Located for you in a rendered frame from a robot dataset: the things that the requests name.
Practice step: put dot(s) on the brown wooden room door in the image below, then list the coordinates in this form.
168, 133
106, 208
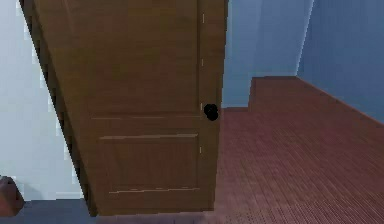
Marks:
140, 100

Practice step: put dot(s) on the reddish brown rounded object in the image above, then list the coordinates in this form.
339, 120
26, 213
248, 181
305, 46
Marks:
8, 197

